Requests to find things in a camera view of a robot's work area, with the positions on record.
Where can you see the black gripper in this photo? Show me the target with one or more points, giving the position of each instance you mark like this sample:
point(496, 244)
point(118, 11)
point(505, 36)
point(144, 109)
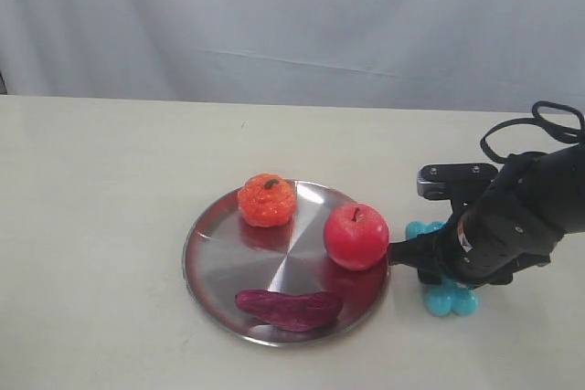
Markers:
point(495, 231)

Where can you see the blue round toy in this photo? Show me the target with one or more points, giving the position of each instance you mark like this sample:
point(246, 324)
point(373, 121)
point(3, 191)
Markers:
point(447, 297)

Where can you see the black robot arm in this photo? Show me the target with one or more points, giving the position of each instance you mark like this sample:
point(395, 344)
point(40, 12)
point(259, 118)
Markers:
point(566, 166)

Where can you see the red apple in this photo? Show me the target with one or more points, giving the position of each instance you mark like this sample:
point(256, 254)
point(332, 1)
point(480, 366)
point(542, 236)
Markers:
point(356, 236)

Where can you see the purple sweet potato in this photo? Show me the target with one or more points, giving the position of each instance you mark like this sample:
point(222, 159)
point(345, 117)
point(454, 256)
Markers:
point(293, 313)

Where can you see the orange toy tangerine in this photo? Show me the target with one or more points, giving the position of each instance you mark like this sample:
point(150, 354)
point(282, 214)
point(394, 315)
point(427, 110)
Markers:
point(266, 200)

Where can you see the metal bowl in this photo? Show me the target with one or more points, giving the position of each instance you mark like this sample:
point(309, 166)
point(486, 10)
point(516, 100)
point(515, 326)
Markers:
point(223, 255)

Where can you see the white backdrop curtain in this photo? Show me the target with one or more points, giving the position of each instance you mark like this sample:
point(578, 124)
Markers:
point(487, 55)

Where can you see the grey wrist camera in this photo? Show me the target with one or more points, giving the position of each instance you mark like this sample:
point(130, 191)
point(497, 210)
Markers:
point(455, 181)

